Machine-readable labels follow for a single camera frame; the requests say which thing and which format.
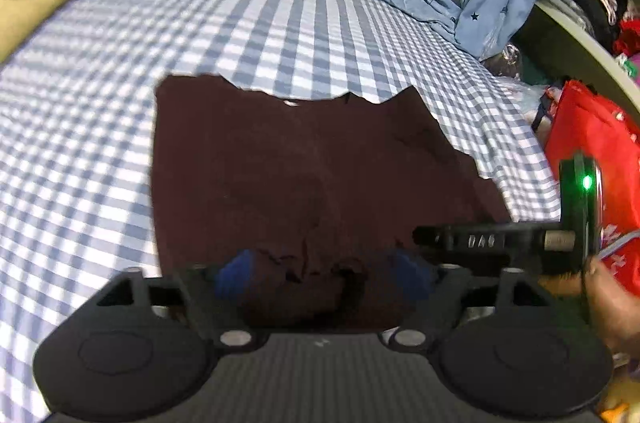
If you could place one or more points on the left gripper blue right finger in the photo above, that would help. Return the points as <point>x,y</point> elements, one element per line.
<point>414,276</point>

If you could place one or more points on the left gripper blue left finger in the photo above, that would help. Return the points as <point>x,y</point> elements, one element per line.
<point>235,280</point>

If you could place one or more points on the maroon vintage league sweatshirt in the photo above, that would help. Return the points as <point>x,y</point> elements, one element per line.
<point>324,192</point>

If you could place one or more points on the pile of clothes on shelf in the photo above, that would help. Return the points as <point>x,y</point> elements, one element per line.
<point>614,24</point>

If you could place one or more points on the person's right hand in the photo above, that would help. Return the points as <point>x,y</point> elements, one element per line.
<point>614,312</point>

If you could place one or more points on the red fabric bag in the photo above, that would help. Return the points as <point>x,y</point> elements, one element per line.
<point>589,123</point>

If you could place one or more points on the clear plastic bag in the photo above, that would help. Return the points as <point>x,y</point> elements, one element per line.
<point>508,63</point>

